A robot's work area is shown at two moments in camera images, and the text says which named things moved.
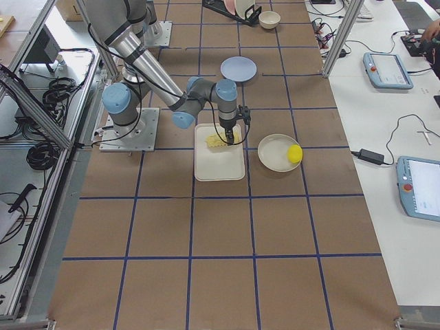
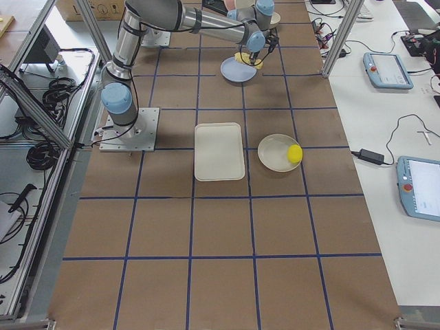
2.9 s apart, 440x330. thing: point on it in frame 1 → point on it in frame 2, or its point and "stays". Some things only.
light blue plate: x=238 y=69 stays
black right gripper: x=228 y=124 → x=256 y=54
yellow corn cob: x=218 y=139 → x=246 y=58
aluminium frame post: x=342 y=38 stays
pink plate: x=231 y=5 stays
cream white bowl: x=269 y=19 stays
